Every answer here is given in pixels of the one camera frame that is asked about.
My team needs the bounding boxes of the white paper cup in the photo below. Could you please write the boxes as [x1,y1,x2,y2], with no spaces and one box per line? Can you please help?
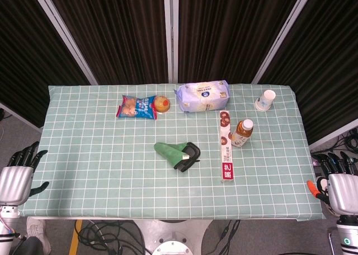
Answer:
[254,89,276,111]

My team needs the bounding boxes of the black cable tangle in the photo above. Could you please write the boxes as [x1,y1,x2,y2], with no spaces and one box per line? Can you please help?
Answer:
[321,127,358,155]

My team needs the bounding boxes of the long white cling film box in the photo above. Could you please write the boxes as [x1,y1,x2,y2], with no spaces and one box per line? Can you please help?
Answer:
[219,110,236,183]

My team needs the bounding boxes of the white partition post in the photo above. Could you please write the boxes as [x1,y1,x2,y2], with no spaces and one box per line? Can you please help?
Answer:
[163,0,179,84]
[29,0,98,85]
[251,0,321,84]

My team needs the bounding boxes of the thin black floor cable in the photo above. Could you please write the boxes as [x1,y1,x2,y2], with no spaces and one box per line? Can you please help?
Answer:
[215,220,241,255]

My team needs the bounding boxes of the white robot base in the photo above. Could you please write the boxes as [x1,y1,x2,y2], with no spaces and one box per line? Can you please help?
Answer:
[134,219,213,255]

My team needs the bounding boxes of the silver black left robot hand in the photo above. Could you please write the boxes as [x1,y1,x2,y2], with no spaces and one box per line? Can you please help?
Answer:
[0,141,50,207]

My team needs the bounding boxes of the tea bottle white cap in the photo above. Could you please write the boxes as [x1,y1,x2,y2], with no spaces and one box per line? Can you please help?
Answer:
[230,119,254,148]

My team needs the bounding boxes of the blue snack bag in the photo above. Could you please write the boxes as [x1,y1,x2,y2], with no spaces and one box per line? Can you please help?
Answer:
[116,95,158,120]

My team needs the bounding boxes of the lavender tissue pack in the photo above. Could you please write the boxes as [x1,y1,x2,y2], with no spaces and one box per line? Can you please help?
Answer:
[173,80,231,114]

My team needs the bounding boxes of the yellow fruit jelly cup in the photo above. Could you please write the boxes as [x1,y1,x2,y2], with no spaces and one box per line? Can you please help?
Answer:
[154,96,172,114]

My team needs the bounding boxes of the black floor cable bundle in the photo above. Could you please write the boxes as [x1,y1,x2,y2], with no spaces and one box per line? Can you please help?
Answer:
[78,220,146,255]

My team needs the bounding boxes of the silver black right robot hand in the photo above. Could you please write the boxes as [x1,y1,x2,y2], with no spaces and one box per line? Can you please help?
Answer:
[307,151,358,217]

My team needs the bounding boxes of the green checked tablecloth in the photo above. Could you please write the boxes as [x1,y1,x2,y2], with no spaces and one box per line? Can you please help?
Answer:
[18,83,326,221]

